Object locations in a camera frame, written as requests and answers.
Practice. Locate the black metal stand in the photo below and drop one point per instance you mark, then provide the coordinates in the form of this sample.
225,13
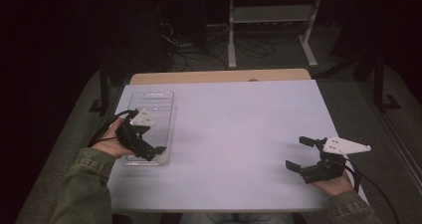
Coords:
104,84
379,84

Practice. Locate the wooden table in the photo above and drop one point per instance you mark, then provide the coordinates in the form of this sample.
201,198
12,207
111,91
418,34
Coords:
215,76

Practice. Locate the clear plastic tray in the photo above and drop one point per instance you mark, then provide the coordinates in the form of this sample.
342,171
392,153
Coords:
162,117

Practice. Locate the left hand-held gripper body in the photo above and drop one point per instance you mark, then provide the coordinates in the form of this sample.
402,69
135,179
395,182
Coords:
136,143

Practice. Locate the person's right hand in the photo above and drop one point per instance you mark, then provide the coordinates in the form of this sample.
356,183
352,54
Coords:
335,186

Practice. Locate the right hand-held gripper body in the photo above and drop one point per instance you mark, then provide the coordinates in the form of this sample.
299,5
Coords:
326,171

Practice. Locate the white metal desk frame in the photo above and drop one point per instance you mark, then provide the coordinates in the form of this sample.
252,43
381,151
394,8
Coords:
272,13

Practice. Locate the person's left hand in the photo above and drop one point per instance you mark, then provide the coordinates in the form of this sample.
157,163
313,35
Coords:
107,144

